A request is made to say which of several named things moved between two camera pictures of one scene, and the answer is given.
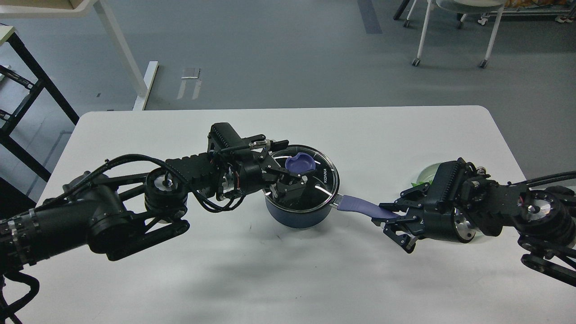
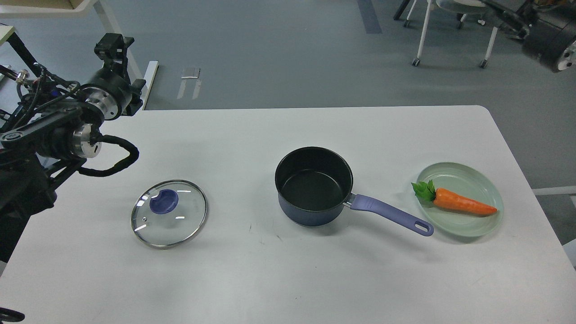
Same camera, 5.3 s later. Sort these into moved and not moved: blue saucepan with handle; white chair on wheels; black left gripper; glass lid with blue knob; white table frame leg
Moved: glass lid with blue knob; black left gripper; blue saucepan with handle
Not moved: white chair on wheels; white table frame leg
